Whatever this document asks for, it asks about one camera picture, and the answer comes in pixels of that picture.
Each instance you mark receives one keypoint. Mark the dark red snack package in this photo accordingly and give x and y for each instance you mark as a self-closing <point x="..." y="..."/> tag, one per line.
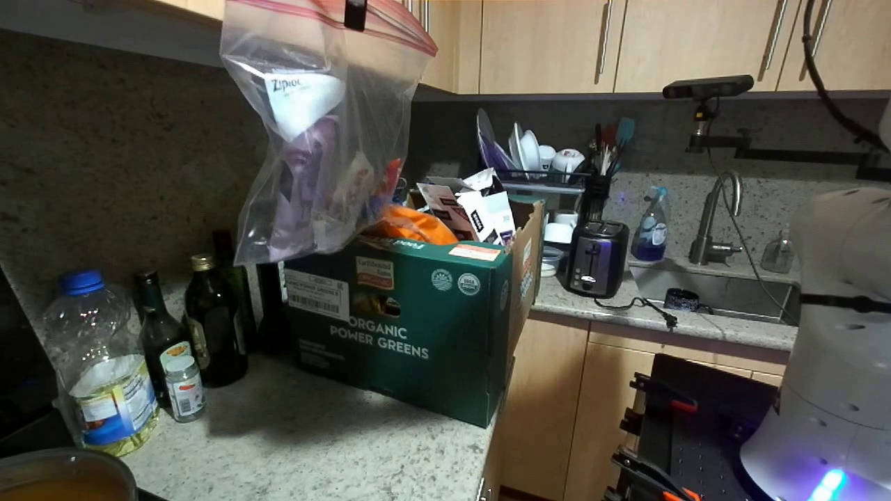
<point x="441" y="208"/>

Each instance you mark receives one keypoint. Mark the white carton with dark label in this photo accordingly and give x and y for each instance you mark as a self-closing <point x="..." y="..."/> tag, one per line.
<point x="490" y="212"/>

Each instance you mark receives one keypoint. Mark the dark glass bottle white label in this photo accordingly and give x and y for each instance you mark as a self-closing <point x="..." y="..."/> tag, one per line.
<point x="157" y="330"/>

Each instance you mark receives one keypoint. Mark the clear Ziploc bag with snacks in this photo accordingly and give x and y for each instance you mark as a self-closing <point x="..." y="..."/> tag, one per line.
<point x="314" y="141"/>

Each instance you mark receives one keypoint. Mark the slim black glass bottle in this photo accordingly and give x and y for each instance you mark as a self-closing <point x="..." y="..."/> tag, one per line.
<point x="267" y="308"/>

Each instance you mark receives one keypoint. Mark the silver kitchen faucet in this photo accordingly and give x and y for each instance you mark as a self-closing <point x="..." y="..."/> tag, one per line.
<point x="708" y="223"/>

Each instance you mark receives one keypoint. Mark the black robot cart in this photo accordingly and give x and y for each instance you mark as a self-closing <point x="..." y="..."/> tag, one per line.
<point x="723" y="426"/>

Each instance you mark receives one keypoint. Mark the plastic oil bottle blue cap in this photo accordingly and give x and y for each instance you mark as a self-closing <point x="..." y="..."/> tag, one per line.
<point x="97" y="372"/>

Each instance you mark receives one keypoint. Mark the steel kitchen sink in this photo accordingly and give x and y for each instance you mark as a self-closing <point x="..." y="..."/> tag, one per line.
<point x="732" y="293"/>

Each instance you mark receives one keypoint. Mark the blue spray bottle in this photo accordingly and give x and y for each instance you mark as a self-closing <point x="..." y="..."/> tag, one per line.
<point x="648" y="231"/>

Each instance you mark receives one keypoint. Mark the dark pot with brown contents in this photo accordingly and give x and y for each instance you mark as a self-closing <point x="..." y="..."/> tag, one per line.
<point x="57" y="476"/>

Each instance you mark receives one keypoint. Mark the light wood base cabinets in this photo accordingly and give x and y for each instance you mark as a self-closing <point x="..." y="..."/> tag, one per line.
<point x="566" y="400"/>

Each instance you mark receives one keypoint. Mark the olive oil bottle gold cap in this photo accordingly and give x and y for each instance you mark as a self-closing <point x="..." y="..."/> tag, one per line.
<point x="217" y="323"/>

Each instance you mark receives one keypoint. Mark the dish rack with plates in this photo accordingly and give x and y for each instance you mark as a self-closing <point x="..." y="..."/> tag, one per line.
<point x="524" y="155"/>

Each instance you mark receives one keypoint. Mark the clear soap dispenser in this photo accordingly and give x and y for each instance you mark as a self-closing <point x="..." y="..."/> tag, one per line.
<point x="778" y="251"/>

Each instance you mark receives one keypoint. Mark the small spice jar white label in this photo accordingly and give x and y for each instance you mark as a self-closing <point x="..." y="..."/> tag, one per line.
<point x="185" y="389"/>

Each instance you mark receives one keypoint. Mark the orange carrot bag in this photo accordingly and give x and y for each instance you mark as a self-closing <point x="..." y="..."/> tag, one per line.
<point x="412" y="227"/>

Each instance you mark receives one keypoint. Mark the dark green glass bottle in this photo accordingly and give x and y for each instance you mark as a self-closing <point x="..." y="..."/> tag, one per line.
<point x="226" y="243"/>

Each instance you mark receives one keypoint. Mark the green organic greens cardboard box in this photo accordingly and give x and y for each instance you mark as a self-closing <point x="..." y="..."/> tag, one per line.
<point x="407" y="334"/>

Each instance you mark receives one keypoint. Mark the dark purple toaster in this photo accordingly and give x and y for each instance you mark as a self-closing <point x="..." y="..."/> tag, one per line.
<point x="598" y="261"/>

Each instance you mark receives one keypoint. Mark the white dish stack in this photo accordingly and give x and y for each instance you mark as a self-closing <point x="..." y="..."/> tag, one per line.
<point x="554" y="243"/>

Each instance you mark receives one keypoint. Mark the black utensil holder with utensils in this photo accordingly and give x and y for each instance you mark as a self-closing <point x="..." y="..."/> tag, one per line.
<point x="598" y="176"/>

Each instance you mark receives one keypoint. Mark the black clamp orange tip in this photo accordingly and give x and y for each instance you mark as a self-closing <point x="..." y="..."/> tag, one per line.
<point x="662" y="393"/>
<point x="648" y="475"/>

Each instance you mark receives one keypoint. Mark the light wood wall cabinets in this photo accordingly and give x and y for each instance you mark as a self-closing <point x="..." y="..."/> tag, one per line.
<point x="558" y="44"/>

